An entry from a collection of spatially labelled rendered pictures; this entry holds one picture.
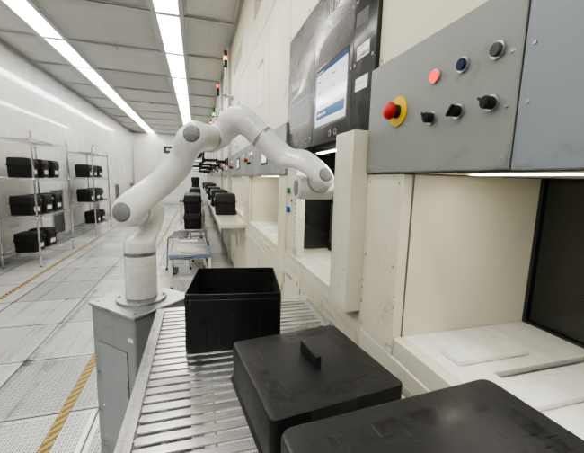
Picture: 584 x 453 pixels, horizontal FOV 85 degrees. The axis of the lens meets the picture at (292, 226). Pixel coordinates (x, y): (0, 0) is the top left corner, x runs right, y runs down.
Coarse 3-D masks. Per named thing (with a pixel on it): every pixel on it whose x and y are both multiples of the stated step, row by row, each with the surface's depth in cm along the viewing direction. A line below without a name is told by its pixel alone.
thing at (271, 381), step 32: (256, 352) 74; (288, 352) 74; (320, 352) 75; (352, 352) 76; (256, 384) 63; (288, 384) 63; (320, 384) 63; (352, 384) 64; (384, 384) 64; (256, 416) 61; (288, 416) 55; (320, 416) 57
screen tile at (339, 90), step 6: (336, 66) 111; (336, 72) 111; (342, 72) 106; (336, 78) 111; (342, 78) 106; (342, 84) 106; (336, 90) 111; (342, 90) 106; (330, 96) 116; (336, 96) 111
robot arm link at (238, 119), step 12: (228, 108) 114; (240, 108) 113; (216, 120) 123; (228, 120) 113; (240, 120) 112; (252, 120) 112; (228, 132) 117; (240, 132) 115; (252, 132) 112; (228, 144) 124; (252, 144) 115
